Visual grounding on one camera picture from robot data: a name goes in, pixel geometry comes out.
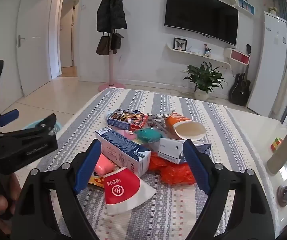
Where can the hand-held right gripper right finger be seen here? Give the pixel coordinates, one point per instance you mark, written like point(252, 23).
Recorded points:
point(196, 166)

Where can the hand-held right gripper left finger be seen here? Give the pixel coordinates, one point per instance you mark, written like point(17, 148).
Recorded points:
point(88, 166)

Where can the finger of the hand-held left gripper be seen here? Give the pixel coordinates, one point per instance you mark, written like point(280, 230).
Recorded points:
point(8, 117)
point(38, 127)

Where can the light blue bin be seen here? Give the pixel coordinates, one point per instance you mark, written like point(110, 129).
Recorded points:
point(33, 124)

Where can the pink rounded object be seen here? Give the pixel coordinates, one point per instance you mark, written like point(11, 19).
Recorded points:
point(104, 166)

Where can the yellow packet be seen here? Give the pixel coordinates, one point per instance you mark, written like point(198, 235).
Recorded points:
point(96, 181)

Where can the orange plastic bag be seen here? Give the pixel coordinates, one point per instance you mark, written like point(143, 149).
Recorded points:
point(171, 172)

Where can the white cardboard box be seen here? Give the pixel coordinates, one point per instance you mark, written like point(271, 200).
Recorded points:
point(168, 150)

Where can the blue white milk carton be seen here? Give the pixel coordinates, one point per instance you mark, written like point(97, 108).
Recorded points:
point(123, 147)

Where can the red white paper cup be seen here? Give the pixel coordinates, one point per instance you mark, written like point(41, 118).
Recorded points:
point(126, 190)

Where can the orange paper cup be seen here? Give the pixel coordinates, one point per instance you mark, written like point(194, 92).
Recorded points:
point(176, 125)

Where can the pink wrapper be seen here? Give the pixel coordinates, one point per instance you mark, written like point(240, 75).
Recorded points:
point(128, 135)

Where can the grey striped tablecloth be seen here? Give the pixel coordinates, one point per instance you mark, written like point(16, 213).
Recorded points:
point(183, 110)

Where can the teal soft pouch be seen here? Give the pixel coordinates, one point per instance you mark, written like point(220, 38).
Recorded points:
point(147, 135)

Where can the blue card box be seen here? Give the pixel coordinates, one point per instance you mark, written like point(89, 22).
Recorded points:
point(127, 120)

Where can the white door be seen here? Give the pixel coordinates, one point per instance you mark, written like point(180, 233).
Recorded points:
point(33, 42)

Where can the colourful puzzle cube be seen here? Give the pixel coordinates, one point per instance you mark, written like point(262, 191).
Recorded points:
point(276, 144)

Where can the black acoustic guitar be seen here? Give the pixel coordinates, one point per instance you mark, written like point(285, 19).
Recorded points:
point(239, 90)

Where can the grey thermos bottle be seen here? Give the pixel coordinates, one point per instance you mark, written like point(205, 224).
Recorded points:
point(283, 150)

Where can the green potted plant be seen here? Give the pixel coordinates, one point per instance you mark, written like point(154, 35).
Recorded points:
point(206, 77)

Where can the pink coat rack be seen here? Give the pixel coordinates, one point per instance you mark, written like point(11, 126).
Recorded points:
point(111, 67)

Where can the brown handbag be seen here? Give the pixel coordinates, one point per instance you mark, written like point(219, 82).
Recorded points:
point(116, 42)
point(103, 45)

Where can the small toy figurine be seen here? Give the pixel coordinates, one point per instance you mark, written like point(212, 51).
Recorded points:
point(207, 51)

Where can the white refrigerator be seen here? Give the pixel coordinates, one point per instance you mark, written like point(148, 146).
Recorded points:
point(268, 67)

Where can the black television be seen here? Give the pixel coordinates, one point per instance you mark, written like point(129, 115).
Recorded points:
point(201, 15)

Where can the curved white wall shelf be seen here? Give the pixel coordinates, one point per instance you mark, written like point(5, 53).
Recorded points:
point(196, 54)

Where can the red white rounded wall box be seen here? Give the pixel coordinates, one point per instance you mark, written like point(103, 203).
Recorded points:
point(238, 57)

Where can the butterfly picture frame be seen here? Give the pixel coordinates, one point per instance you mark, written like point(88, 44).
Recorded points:
point(180, 44)

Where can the blue picture wall box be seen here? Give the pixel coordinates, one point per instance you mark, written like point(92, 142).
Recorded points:
point(246, 6)

